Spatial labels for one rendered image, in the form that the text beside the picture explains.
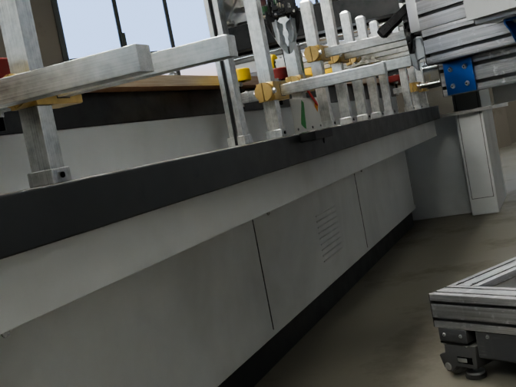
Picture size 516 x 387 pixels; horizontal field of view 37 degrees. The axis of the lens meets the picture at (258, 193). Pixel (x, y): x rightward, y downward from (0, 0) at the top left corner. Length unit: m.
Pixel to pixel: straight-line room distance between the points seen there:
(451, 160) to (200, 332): 3.20
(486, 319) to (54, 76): 1.35
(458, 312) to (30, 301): 1.20
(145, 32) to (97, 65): 6.23
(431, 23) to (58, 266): 1.23
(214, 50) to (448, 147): 3.92
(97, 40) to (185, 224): 5.39
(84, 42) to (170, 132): 4.86
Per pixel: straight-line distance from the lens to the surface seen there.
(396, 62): 2.26
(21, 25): 1.18
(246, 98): 2.12
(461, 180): 4.92
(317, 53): 2.50
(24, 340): 1.41
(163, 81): 1.84
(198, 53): 1.07
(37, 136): 1.16
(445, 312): 2.03
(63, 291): 1.17
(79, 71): 0.87
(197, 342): 1.94
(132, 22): 7.04
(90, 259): 1.24
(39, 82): 0.90
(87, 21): 6.84
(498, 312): 1.93
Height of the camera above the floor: 0.71
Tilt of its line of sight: 4 degrees down
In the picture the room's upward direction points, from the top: 11 degrees counter-clockwise
